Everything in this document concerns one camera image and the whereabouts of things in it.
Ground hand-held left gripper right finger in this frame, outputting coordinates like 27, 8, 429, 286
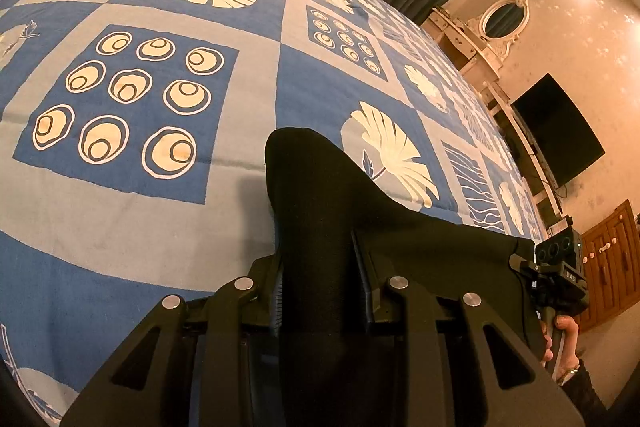
350, 229, 587, 427

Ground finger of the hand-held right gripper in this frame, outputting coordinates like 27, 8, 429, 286
508, 252, 540, 280

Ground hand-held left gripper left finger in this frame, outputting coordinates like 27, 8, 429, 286
59, 253, 287, 427

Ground black pants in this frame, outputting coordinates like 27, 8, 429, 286
264, 127, 547, 427

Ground person's right forearm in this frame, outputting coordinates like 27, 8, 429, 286
559, 359, 622, 414

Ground person's right hand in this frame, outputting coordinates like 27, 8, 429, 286
541, 314, 582, 385

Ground brown wooden cabinet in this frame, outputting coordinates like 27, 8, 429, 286
575, 199, 640, 334

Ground white television stand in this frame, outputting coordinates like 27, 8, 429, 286
479, 79, 567, 230

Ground black television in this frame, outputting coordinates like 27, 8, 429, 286
512, 73, 607, 188

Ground blue patterned bed sheet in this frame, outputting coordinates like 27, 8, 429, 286
0, 0, 547, 427

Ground white dressing table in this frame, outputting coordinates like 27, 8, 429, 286
420, 6, 506, 90

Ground white oval vanity mirror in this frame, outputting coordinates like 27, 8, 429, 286
480, 0, 531, 58

